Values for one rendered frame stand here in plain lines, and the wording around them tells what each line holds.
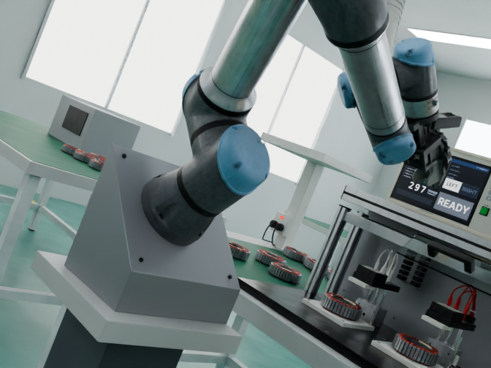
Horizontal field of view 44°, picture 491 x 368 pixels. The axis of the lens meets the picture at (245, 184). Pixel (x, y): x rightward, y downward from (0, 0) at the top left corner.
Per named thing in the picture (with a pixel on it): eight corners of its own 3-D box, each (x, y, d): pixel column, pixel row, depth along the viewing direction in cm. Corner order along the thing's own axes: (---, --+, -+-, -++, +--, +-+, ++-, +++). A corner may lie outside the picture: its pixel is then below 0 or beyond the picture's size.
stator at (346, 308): (343, 320, 159) (348, 307, 158) (312, 301, 167) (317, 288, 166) (365, 323, 166) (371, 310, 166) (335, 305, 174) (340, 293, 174)
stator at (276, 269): (268, 269, 210) (272, 258, 210) (299, 282, 209) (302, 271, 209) (266, 274, 199) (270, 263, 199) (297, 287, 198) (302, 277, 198)
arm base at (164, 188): (141, 229, 113) (175, 204, 108) (141, 168, 122) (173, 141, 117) (202, 255, 122) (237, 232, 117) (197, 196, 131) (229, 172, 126)
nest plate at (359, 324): (342, 326, 156) (344, 322, 156) (301, 301, 167) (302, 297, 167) (373, 331, 166) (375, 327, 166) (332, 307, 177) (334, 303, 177)
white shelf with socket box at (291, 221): (280, 262, 238) (325, 153, 236) (223, 229, 264) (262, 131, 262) (332, 274, 262) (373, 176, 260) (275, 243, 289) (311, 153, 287)
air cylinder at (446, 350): (446, 369, 155) (454, 350, 155) (421, 355, 160) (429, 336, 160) (454, 370, 158) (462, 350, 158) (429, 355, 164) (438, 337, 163)
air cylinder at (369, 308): (371, 326, 172) (378, 308, 172) (351, 314, 178) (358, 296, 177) (381, 327, 176) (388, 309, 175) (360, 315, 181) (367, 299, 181)
